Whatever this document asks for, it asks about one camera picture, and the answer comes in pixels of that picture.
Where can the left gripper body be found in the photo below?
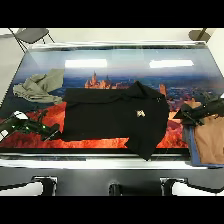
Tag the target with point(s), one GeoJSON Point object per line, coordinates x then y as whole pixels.
{"type": "Point", "coordinates": [50, 130]}

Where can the black polo shirt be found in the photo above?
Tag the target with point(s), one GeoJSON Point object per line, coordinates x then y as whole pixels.
{"type": "Point", "coordinates": [110, 116]}

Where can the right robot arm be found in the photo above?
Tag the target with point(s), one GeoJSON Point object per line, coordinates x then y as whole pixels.
{"type": "Point", "coordinates": [210, 108]}

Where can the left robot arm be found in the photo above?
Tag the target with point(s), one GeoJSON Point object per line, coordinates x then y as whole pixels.
{"type": "Point", "coordinates": [23, 124]}

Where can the olive green garment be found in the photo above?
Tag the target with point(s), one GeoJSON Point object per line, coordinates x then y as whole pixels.
{"type": "Point", "coordinates": [41, 87]}

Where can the silver frame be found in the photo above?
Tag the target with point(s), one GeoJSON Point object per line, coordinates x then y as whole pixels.
{"type": "Point", "coordinates": [100, 163]}

